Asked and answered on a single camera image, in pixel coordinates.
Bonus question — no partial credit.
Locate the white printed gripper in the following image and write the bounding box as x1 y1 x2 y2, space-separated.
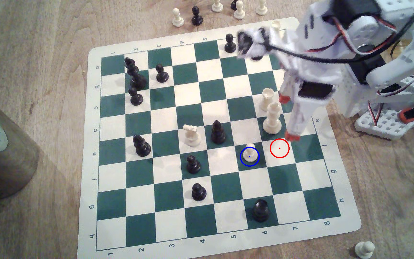
278 27 341 142

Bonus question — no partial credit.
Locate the white chess queen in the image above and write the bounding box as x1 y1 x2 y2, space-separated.
263 102 282 135

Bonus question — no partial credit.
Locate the white chess rook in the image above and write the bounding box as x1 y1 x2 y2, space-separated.
259 88 276 112

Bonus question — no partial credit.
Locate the black chess bishop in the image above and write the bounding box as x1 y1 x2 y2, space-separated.
131 72 147 90
211 120 227 145

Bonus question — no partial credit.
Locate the black chess pawn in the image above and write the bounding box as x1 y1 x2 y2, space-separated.
155 64 169 83
224 33 238 53
191 183 207 201
191 6 204 26
128 87 144 106
186 155 201 174

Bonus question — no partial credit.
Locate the white chess knight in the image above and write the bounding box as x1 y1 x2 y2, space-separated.
183 124 202 147

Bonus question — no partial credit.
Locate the black chess rook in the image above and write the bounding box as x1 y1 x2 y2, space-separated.
253 199 270 222

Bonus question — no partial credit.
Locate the green and white chess mat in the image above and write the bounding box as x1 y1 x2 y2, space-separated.
77 17 362 259

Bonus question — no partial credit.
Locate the black chess king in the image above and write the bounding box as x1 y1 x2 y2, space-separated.
124 57 138 76

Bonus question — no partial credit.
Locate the brown chess bag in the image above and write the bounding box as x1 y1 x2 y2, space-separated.
0 88 40 200

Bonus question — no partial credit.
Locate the black camera cable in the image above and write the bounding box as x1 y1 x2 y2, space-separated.
261 0 414 65

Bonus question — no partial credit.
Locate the taped wrist camera module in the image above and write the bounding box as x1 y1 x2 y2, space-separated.
236 27 269 60

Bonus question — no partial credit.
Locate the white perforated base plate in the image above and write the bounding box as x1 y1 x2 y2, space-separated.
354 108 414 141

